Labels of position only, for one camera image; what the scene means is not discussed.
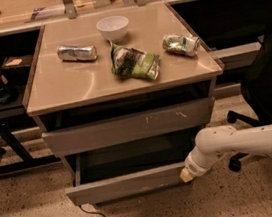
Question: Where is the black office chair right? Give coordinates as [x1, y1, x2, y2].
[205, 0, 272, 174]

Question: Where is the grey drawer cabinet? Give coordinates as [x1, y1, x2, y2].
[27, 3, 223, 171]

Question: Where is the grey drawer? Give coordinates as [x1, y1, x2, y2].
[42, 97, 215, 157]
[66, 129, 196, 206]

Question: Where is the black box with label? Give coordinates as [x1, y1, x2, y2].
[1, 55, 33, 85]

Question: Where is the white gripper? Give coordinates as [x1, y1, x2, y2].
[180, 155, 208, 183]

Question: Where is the silver can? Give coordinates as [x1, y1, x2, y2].
[56, 45, 97, 62]

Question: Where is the white bowl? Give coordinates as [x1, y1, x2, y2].
[96, 15, 129, 43]

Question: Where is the green chip bag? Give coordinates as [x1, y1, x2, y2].
[110, 43, 160, 81]

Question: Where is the grey top drawer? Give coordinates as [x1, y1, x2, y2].
[42, 97, 215, 157]

